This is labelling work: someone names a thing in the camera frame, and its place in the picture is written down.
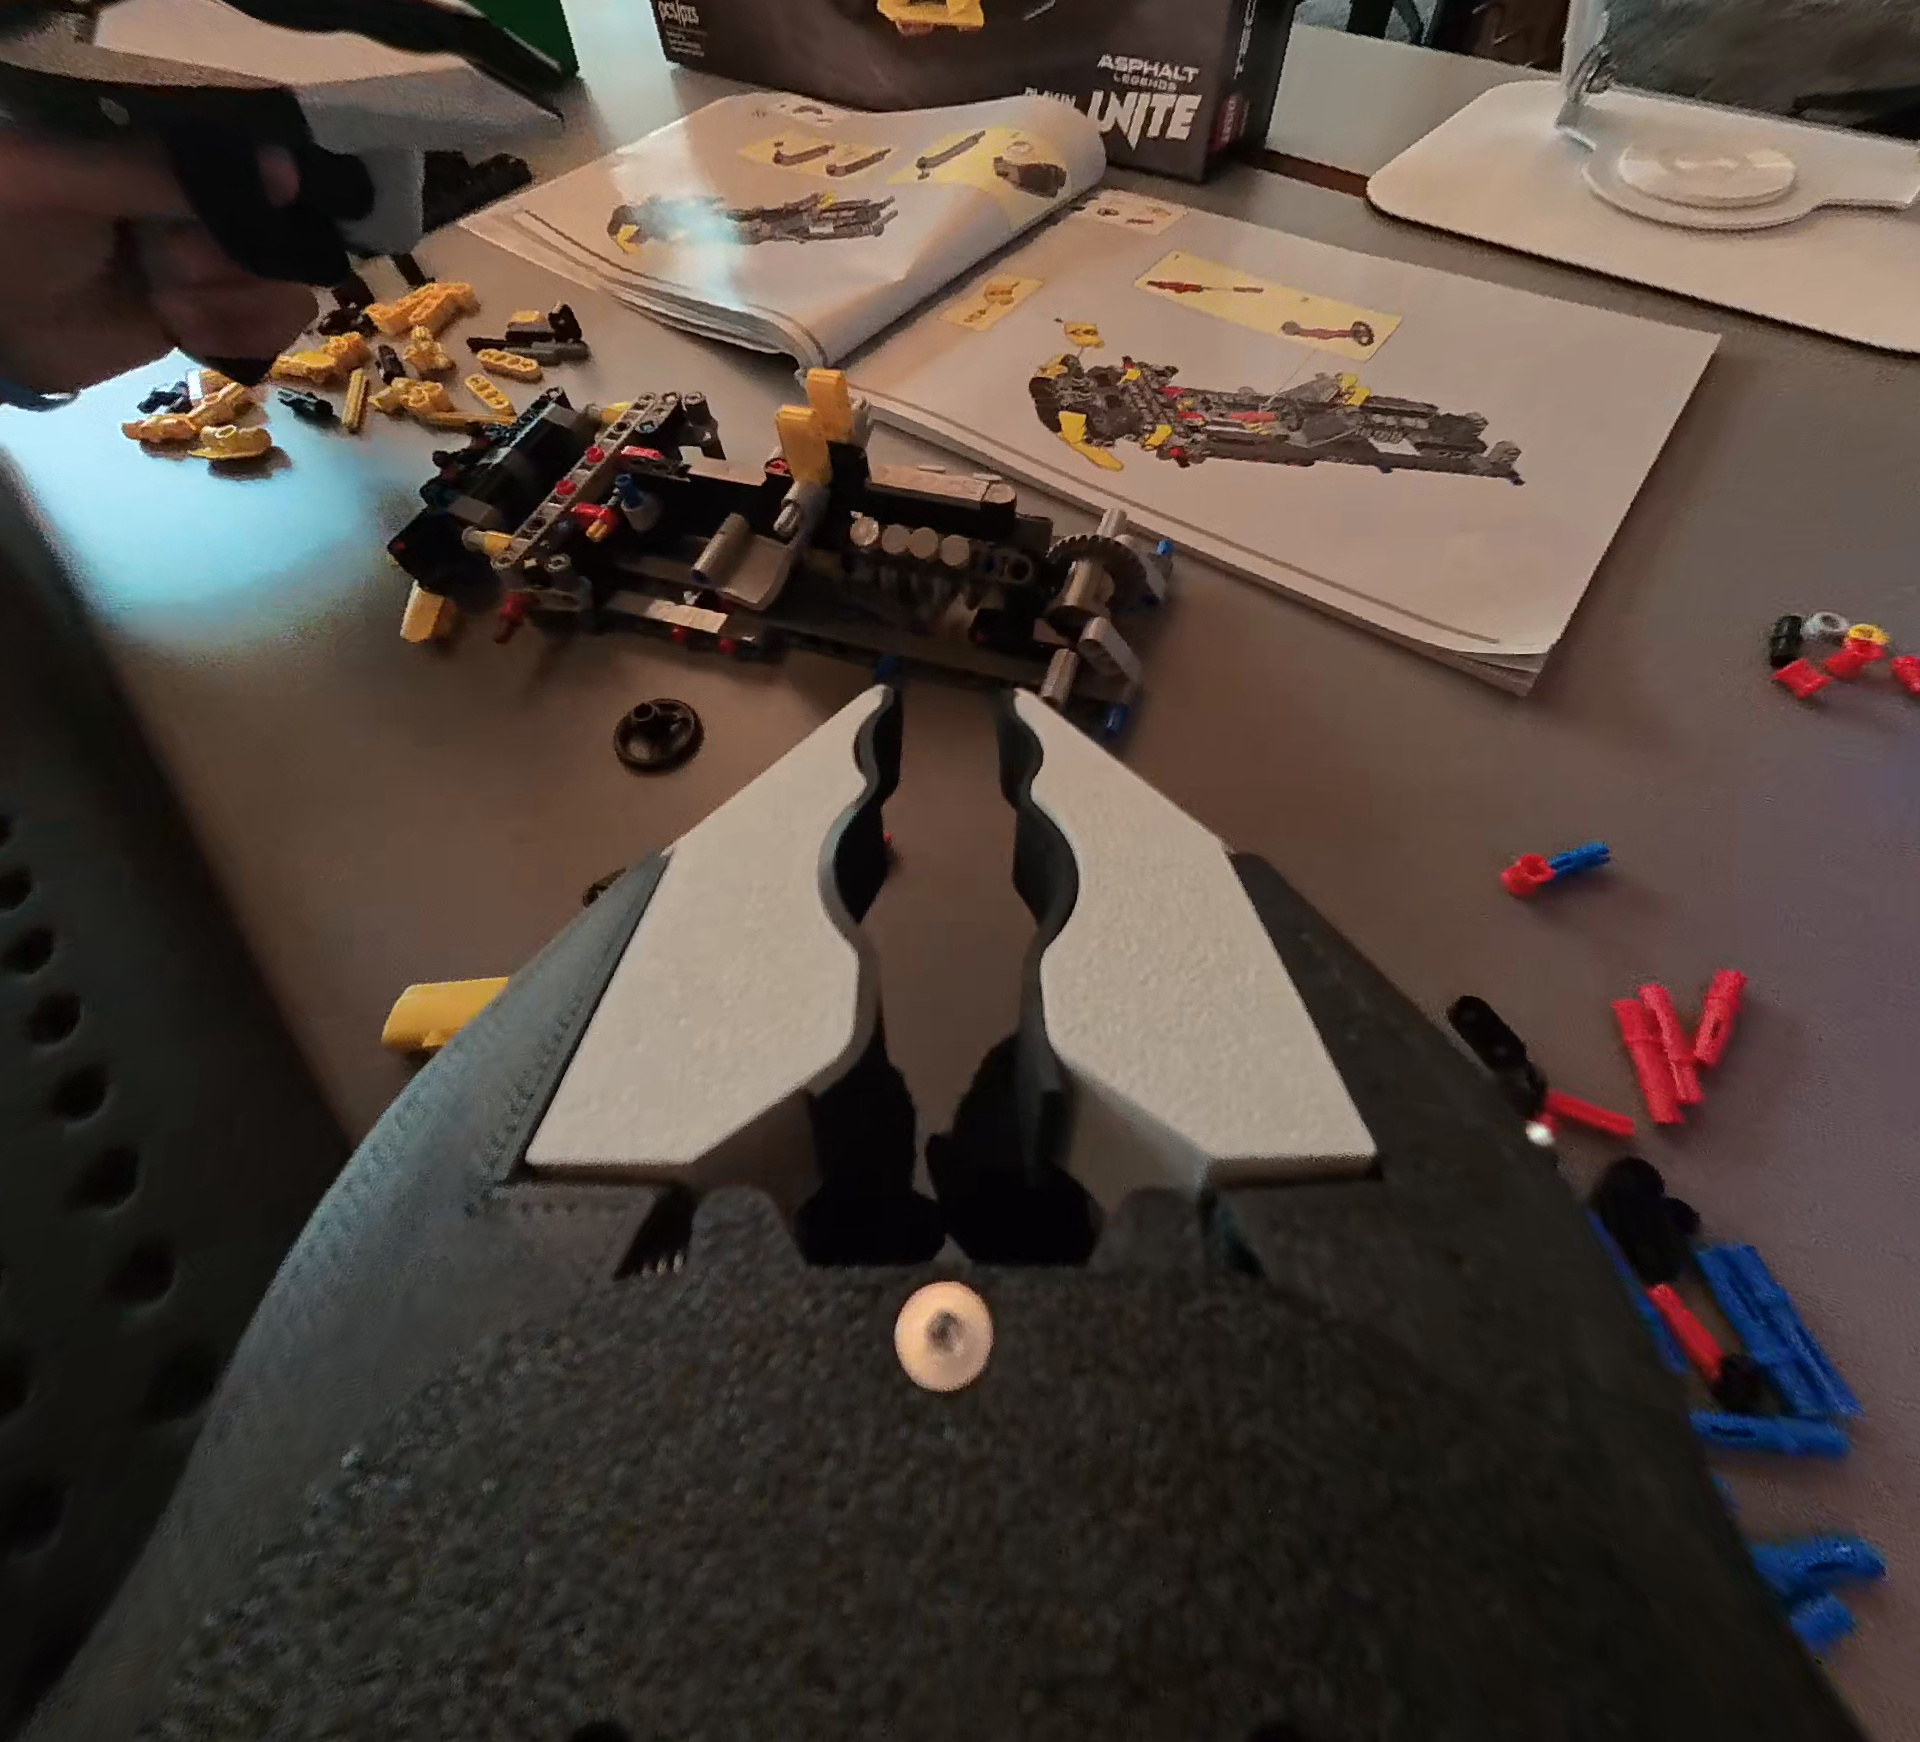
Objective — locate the person's left hand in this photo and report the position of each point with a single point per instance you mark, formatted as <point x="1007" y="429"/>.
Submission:
<point x="105" y="271"/>

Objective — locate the red lego pin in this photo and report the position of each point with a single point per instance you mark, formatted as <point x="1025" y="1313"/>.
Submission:
<point x="1677" y="1039"/>
<point x="1720" y="1018"/>
<point x="1648" y="1060"/>
<point x="1589" y="1115"/>

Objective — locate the small mixed lego piece cluster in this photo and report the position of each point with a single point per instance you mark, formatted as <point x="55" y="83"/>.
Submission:
<point x="1800" y="680"/>

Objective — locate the black lego frame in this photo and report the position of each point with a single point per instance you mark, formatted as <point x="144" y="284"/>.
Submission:
<point x="480" y="183"/>

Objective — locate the black lego steering wheel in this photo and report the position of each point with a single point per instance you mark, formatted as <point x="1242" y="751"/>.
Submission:
<point x="656" y="718"/>

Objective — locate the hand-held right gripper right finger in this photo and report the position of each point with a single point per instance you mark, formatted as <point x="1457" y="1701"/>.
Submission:
<point x="1183" y="1007"/>

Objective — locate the lego set box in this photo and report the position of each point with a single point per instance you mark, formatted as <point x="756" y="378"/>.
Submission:
<point x="750" y="47"/>

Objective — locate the black lego connector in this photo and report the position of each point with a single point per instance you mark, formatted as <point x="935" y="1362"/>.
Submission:
<point x="1485" y="1029"/>

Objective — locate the lego instruction booklet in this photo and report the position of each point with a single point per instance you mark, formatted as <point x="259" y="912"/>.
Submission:
<point x="1350" y="543"/>

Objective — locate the pile of yellow black lego pieces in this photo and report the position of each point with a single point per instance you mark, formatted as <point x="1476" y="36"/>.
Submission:
<point x="413" y="309"/>

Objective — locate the lego car chassis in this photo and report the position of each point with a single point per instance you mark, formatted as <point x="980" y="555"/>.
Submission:
<point x="898" y="557"/>

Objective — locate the pile of red blue pins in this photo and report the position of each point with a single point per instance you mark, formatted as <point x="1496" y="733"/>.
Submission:
<point x="1770" y="1323"/>

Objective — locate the yellow lego connector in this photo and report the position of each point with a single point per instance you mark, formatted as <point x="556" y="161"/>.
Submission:
<point x="436" y="1014"/>

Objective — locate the white adjustable stand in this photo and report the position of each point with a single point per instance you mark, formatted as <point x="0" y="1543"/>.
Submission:
<point x="1501" y="197"/>

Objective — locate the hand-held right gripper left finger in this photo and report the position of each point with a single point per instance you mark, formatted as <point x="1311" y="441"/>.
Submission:
<point x="704" y="1007"/>

